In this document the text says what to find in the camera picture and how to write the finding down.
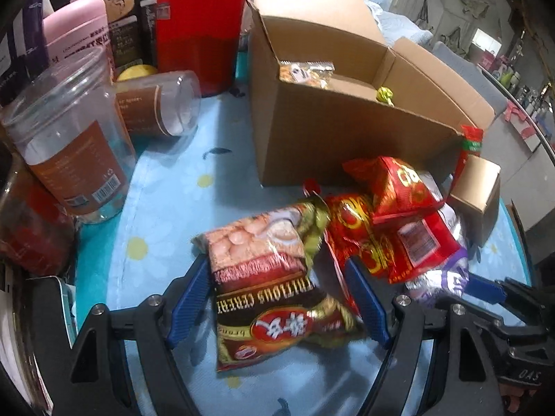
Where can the pink gift box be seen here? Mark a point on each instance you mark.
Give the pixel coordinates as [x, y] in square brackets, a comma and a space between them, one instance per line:
[520, 125]

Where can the large cardboard box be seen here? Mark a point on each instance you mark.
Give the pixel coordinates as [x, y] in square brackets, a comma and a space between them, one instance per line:
[325, 138]

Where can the brown cereal snack packet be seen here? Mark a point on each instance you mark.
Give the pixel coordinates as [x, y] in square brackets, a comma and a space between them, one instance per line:
[269, 268]

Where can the clear jar brown label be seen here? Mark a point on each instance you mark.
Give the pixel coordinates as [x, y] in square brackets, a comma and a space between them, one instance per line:
[147, 108]
[78, 151]

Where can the dark jar red label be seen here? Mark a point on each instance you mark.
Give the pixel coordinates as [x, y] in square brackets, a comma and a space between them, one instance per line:
[34, 234]

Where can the small cardboard box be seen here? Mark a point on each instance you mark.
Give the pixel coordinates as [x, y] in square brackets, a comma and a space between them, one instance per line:
[475, 190]

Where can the purple silver snack packet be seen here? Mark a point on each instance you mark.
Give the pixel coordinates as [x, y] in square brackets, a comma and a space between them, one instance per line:
[438, 285]

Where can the red plastic canister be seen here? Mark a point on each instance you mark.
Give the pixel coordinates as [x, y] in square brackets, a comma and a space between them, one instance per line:
[199, 30]

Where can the clear nut snack packet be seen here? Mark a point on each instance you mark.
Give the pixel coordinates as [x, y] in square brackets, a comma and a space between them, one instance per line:
[303, 73]

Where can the red green snack packet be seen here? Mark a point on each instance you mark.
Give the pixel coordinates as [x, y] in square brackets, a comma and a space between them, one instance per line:
[471, 138]

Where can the grey leaf pattern cushion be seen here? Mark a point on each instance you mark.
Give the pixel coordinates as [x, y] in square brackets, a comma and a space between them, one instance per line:
[459, 73]

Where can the pink plastic canister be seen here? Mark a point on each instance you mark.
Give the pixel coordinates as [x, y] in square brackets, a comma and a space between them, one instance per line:
[73, 21]

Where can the red snack packet white label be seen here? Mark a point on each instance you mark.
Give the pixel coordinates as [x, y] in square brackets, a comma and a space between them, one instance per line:
[429, 242]

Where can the blue floral tablecloth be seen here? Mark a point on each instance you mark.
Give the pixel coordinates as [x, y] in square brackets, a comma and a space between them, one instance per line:
[164, 208]

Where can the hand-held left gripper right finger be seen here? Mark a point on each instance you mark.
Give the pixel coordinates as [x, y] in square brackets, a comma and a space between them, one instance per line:
[368, 307]

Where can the yellow green wrapped candy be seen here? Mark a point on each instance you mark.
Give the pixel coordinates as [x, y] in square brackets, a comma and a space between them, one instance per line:
[385, 95]

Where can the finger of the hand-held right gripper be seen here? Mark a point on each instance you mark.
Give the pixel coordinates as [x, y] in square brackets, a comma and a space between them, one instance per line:
[483, 288]

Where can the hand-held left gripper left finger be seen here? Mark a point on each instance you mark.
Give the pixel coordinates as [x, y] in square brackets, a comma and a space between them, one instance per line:
[190, 299]

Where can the dark purple bag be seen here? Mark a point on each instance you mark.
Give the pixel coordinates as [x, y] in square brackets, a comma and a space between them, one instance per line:
[26, 43]

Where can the red snack packet gold circles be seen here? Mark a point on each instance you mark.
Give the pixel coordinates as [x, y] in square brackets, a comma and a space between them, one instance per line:
[351, 225]

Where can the black printed bag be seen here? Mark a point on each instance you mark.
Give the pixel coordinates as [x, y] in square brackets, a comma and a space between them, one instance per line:
[125, 17]

